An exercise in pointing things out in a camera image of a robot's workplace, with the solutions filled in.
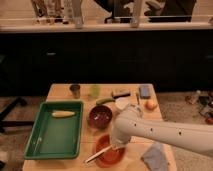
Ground orange red bowl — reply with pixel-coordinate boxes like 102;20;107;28
93;134;125;168

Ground grey blue cloth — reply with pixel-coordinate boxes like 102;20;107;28
141;142;168;171

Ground black handled scrub brush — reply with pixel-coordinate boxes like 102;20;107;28
111;91;131;99

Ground green translucent cup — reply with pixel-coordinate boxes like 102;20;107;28
89;84;100;99

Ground orange yellow fruit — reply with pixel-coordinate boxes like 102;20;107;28
145;99;158;111

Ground green cucumber toy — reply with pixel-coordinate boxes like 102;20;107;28
96;98;115;105

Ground blue sponge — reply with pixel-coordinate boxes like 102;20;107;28
139;85;151;99

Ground green plastic tray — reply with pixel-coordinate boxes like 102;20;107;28
24;101;83;160

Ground silver fork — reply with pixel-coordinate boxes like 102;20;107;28
136;93;140;105

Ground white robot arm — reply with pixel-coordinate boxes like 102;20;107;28
110;104;213;158

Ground metal cup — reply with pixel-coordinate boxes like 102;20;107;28
70;84;80;99

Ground yellow corn cob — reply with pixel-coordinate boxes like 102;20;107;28
52;111;75;118

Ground black office chair base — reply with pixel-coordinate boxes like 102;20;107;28
0;97;34;133

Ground dark maroon bowl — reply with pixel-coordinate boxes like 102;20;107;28
88;105;112;129

